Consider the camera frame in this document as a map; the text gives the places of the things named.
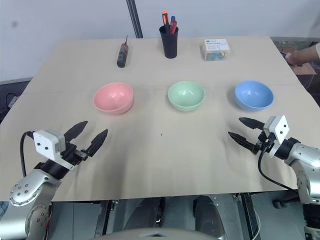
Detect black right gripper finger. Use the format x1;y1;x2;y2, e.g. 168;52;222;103
238;116;266;131
227;131;259;152

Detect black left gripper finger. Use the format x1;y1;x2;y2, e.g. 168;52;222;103
85;128;109;158
63;120;89;145

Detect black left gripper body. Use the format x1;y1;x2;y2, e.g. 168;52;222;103
60;141;89;166

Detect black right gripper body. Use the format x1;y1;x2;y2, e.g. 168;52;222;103
251;130;276;155

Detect bystander bare hand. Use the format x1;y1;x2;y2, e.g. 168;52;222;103
289;50;305;67

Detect blue plastic bowl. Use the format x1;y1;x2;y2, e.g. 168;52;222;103
234;79;275;112

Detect pink plastic bowl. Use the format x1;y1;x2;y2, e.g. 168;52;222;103
92;82;135;116

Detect beige table cover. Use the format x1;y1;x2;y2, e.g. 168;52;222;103
0;35;320;202

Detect black chair caster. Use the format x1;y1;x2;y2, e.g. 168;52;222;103
272;197;302;210

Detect green plastic bowl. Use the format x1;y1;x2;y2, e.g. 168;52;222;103
167;80;206;113

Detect dark rounded shape under table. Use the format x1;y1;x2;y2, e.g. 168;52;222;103
193;195;222;239

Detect clear plastic box with label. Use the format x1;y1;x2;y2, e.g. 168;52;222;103
199;37;232;62

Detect black screwdriver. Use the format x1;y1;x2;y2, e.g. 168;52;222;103
116;34;131;69

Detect grey rounded robot body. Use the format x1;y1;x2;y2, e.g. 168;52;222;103
90;227;227;240

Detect black pen cup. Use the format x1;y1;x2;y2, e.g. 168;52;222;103
158;24;180;60

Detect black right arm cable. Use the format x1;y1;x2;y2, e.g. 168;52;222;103
257;139;301;192

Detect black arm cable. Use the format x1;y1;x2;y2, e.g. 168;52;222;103
20;130;36;177
257;139;301;192

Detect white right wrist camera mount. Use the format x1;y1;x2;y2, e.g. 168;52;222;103
263;114;291;159

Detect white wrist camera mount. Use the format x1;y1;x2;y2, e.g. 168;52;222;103
263;114;291;159
32;128;76;171

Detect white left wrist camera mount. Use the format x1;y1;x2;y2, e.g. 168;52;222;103
32;128;76;171

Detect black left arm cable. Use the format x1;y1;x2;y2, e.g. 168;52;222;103
20;130;36;177

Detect metal table leg frame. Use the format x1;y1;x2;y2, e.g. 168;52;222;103
98;199;120;240
233;192;262;240

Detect aluminium profile post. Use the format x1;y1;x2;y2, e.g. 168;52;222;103
125;0;145;40

